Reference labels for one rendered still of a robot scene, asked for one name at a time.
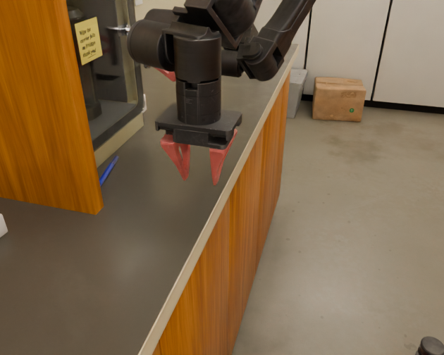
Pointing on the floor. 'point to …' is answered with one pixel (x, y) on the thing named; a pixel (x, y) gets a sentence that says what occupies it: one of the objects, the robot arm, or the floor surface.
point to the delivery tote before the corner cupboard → (295, 90)
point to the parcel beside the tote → (337, 99)
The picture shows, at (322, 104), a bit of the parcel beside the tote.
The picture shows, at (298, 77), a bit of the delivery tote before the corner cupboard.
